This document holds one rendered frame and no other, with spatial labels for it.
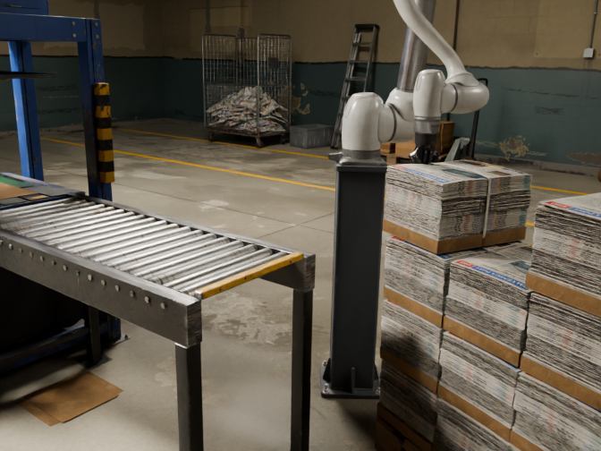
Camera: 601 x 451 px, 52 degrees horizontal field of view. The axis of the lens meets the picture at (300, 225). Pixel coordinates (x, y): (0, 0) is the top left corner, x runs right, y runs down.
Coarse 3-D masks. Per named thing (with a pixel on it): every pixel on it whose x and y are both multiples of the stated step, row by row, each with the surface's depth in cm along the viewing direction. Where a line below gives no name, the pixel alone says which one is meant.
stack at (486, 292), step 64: (448, 256) 187; (512, 256) 188; (384, 320) 214; (512, 320) 166; (576, 320) 149; (384, 384) 220; (448, 384) 191; (512, 384) 168; (384, 448) 224; (448, 448) 194; (512, 448) 171; (576, 448) 153
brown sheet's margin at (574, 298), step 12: (528, 276) 159; (528, 288) 159; (540, 288) 156; (552, 288) 153; (564, 288) 150; (564, 300) 150; (576, 300) 147; (588, 300) 144; (600, 300) 142; (600, 312) 142
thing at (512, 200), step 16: (464, 160) 217; (496, 176) 190; (512, 176) 193; (528, 176) 196; (496, 192) 191; (512, 192) 195; (528, 192) 198; (496, 208) 193; (512, 208) 197; (496, 224) 196; (512, 224) 199
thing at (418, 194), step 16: (400, 176) 198; (416, 176) 190; (432, 176) 188; (448, 176) 188; (464, 176) 189; (400, 192) 200; (416, 192) 193; (432, 192) 185; (448, 192) 182; (464, 192) 185; (480, 192) 188; (400, 208) 201; (416, 208) 193; (432, 208) 187; (448, 208) 184; (464, 208) 187; (400, 224) 201; (416, 224) 194; (432, 224) 187; (448, 224) 186; (464, 224) 189
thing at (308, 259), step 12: (108, 204) 254; (120, 204) 254; (156, 216) 237; (192, 228) 223; (204, 228) 222; (216, 228) 222; (240, 240) 209; (252, 240) 209; (276, 252) 200; (288, 252) 197; (300, 252) 197; (300, 264) 194; (312, 264) 196; (264, 276) 205; (276, 276) 202; (288, 276) 199; (300, 276) 195; (312, 276) 197; (300, 288) 196; (312, 288) 198
